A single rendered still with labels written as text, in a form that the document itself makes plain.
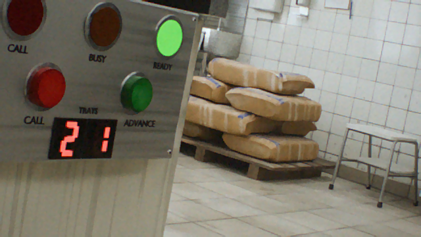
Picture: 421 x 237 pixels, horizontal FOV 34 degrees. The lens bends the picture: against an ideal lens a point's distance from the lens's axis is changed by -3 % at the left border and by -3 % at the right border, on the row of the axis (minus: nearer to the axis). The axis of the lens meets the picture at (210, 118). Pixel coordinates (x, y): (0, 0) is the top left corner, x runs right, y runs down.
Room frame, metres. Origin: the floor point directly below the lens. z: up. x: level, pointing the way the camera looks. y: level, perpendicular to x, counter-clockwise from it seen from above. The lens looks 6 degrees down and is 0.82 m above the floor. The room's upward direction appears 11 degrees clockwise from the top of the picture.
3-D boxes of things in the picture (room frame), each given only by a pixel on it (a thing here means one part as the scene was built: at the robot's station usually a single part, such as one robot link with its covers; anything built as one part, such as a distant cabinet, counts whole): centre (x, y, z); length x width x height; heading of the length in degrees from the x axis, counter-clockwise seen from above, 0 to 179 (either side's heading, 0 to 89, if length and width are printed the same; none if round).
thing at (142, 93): (0.59, 0.07, 0.76); 0.03 x 0.02 x 0.03; 143
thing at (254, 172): (4.96, -0.23, 0.06); 1.20 x 0.80 x 0.11; 51
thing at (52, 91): (0.51, 0.13, 0.76); 0.03 x 0.02 x 0.03; 143
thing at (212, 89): (5.15, -0.05, 0.47); 0.72 x 0.42 x 0.17; 139
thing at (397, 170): (4.50, -1.16, 0.23); 0.45 x 0.45 x 0.46; 40
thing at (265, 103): (4.77, -0.43, 0.47); 0.72 x 0.42 x 0.17; 144
